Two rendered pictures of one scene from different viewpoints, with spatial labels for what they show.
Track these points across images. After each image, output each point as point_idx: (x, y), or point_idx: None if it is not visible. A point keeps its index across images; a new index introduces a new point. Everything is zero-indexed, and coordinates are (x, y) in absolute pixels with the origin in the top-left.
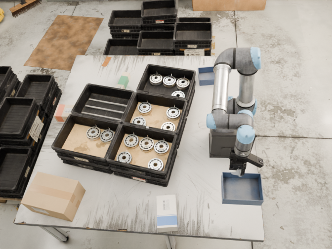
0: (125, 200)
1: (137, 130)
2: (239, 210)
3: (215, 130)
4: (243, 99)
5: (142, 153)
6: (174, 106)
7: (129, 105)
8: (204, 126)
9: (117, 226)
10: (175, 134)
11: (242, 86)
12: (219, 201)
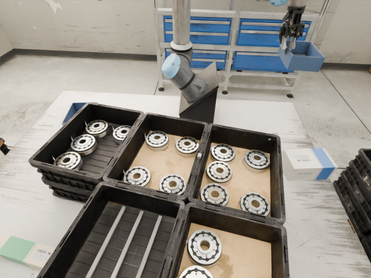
0: (303, 225)
1: (198, 178)
2: (270, 113)
3: (203, 90)
4: (189, 36)
5: (234, 181)
6: (145, 135)
7: (141, 188)
8: None
9: (350, 234)
10: (211, 124)
11: (187, 12)
12: (266, 126)
